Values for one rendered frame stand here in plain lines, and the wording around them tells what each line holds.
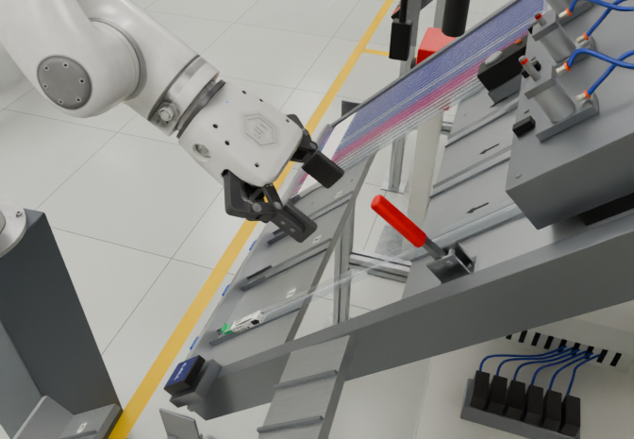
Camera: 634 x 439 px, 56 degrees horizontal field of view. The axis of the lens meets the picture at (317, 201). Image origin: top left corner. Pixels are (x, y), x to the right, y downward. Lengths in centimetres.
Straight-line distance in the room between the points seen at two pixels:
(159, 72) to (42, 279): 75
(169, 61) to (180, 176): 182
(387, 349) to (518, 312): 14
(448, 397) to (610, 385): 26
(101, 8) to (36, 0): 8
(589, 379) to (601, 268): 58
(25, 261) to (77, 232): 105
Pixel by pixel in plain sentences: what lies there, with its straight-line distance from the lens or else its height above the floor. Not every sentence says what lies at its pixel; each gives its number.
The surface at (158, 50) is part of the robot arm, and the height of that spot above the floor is 118.
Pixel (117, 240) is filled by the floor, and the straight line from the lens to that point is 217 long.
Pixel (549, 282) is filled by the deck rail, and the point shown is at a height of 108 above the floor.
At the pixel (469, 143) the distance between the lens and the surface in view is 76.
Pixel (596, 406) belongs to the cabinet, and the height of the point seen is 62.
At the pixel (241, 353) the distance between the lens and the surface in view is 79.
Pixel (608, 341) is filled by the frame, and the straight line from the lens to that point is 106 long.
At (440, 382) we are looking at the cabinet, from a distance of 98.
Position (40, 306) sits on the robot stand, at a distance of 128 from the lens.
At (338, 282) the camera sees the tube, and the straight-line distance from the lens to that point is 69.
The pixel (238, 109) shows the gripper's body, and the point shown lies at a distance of 60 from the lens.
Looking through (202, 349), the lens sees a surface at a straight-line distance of 88.
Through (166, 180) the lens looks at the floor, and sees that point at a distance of 238.
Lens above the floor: 143
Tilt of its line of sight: 40 degrees down
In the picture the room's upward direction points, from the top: straight up
